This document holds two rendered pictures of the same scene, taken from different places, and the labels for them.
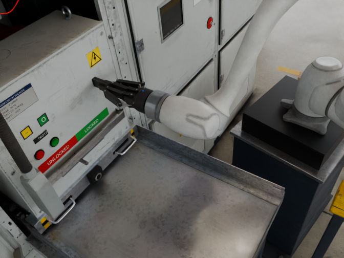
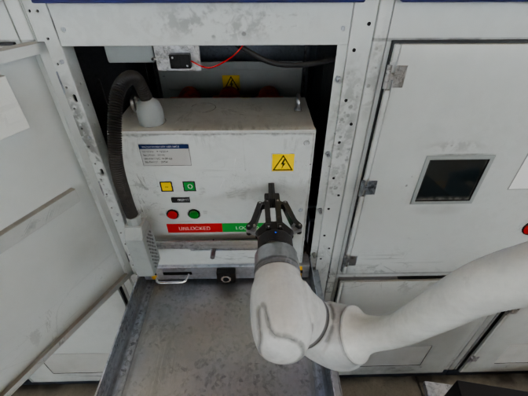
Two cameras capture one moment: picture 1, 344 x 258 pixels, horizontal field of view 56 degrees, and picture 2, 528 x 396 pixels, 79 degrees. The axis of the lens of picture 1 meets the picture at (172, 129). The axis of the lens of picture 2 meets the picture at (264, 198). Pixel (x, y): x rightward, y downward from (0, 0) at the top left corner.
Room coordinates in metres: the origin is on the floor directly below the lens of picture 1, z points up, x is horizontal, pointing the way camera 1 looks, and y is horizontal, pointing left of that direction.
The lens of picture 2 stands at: (0.43, -0.28, 1.73)
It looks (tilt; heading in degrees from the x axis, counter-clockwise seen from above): 38 degrees down; 50
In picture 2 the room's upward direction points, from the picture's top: straight up
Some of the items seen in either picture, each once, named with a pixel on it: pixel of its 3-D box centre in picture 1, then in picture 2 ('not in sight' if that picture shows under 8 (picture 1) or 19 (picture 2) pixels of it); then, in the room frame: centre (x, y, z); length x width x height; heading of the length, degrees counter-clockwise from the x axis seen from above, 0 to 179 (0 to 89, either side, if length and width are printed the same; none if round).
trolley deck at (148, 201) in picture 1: (158, 219); (221, 377); (0.59, 0.09, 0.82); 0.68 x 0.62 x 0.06; 51
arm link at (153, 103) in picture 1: (159, 106); (276, 264); (0.73, 0.03, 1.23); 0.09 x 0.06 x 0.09; 141
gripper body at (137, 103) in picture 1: (140, 98); (274, 238); (0.77, 0.09, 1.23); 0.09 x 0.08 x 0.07; 51
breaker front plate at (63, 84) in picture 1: (71, 125); (220, 211); (0.78, 0.32, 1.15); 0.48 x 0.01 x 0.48; 141
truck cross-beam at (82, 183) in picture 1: (88, 171); (227, 266); (0.79, 0.33, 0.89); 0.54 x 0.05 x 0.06; 141
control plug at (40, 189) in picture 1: (41, 191); (143, 245); (0.57, 0.40, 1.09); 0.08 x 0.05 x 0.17; 51
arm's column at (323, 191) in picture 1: (285, 175); not in sight; (1.03, -0.59, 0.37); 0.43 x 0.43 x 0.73; 42
